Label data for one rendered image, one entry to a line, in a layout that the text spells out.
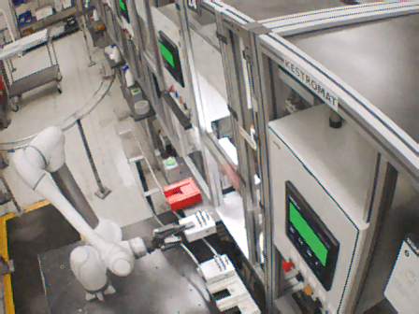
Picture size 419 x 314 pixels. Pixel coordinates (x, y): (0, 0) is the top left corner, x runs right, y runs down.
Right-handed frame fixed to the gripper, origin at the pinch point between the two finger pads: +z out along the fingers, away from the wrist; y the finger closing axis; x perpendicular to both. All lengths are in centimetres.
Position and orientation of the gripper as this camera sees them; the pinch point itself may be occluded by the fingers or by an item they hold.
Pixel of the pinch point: (187, 230)
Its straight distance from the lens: 192.4
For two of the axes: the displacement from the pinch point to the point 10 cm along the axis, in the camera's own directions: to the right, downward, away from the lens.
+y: -1.4, -7.7, -6.2
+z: 9.2, -3.4, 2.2
